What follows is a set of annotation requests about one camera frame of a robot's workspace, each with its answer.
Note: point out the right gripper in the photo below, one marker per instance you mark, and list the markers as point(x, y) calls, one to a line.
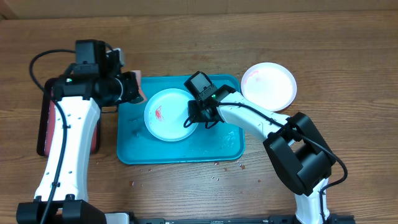
point(199, 109)

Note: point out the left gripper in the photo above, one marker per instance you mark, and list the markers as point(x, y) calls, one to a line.
point(129, 80)

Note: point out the light blue plate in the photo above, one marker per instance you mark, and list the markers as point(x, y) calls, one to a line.
point(165, 114)

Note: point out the white plate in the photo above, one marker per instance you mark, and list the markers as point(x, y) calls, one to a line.
point(269, 85)

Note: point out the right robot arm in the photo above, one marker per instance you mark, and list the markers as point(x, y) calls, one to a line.
point(300, 156)

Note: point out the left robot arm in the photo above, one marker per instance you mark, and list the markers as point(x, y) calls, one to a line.
point(62, 196)

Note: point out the teal plastic serving tray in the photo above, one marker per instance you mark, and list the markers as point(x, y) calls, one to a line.
point(136, 145)

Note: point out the black tray with red water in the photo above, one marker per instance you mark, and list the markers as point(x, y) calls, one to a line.
point(47, 126)

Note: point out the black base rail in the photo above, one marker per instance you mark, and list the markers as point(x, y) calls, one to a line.
point(217, 221)

